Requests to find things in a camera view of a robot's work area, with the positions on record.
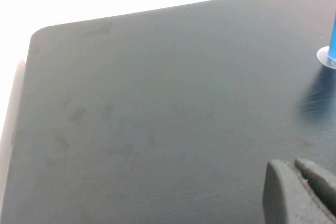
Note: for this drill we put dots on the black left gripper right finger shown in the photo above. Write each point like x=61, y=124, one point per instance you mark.
x=321, y=179

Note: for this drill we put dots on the blue cone glass clear base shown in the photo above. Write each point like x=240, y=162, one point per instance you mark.
x=331, y=53

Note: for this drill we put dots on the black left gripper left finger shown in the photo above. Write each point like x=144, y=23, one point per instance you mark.
x=288, y=197

